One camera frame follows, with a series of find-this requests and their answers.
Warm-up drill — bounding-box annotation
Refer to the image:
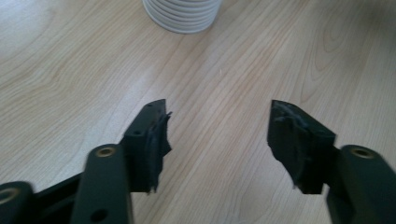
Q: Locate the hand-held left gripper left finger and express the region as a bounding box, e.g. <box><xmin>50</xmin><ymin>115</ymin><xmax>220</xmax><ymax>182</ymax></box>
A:
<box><xmin>120</xmin><ymin>98</ymin><xmax>173</xmax><ymax>194</ymax></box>

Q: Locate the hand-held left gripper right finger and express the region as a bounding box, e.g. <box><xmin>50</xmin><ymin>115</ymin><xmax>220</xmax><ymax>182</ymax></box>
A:
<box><xmin>266</xmin><ymin>99</ymin><xmax>338</xmax><ymax>195</ymax></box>

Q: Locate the stack of white paper cups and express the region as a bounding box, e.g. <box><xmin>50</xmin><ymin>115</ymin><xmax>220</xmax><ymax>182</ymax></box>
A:
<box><xmin>142</xmin><ymin>0</ymin><xmax>223</xmax><ymax>35</ymax></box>

